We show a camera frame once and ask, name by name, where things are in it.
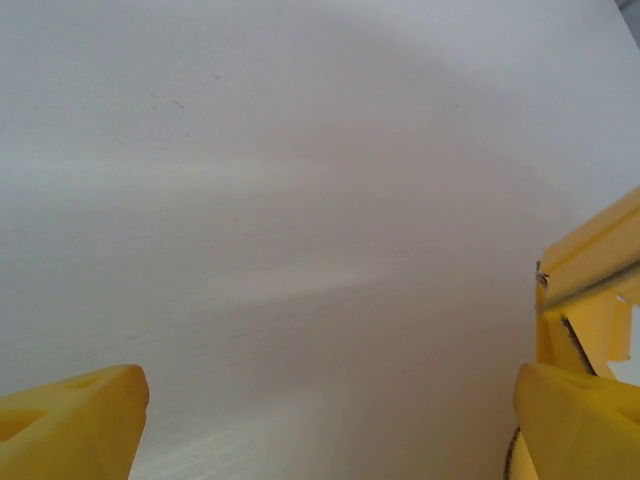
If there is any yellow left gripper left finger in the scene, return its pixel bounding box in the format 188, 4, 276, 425
0, 363, 152, 480

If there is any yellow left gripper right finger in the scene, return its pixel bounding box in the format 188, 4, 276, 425
513, 361, 640, 480

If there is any yellow corrugated cardboard box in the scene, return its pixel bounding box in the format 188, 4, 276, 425
501, 185, 640, 480

